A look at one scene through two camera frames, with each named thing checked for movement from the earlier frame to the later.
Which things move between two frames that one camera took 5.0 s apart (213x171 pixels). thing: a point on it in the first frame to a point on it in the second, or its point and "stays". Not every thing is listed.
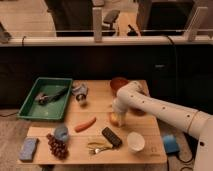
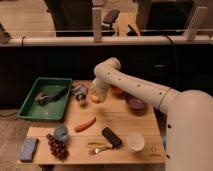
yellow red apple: [114, 119] to [96, 99]
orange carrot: [85, 125] stays
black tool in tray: [43, 98] stays
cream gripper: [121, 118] to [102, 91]
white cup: [135, 142] stays
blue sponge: [27, 148] stays
